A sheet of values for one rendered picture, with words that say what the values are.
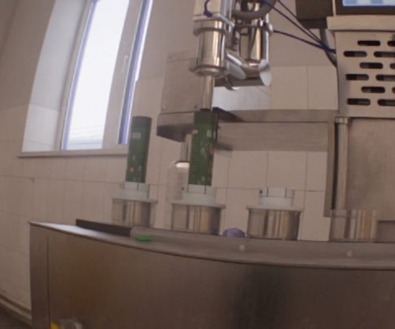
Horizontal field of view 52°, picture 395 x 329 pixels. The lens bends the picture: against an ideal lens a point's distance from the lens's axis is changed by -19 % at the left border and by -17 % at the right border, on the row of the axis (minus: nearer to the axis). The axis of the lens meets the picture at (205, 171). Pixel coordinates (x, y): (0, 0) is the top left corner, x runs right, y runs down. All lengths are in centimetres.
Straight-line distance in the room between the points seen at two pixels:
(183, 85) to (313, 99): 146
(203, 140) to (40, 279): 30
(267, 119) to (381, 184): 22
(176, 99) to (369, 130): 35
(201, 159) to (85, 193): 233
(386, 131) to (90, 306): 44
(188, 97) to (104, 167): 207
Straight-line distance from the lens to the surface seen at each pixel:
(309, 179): 215
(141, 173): 69
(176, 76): 81
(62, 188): 311
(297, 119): 69
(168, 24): 283
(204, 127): 63
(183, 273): 45
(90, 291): 54
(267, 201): 56
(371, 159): 61
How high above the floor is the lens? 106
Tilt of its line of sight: 5 degrees up
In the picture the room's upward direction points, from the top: 5 degrees clockwise
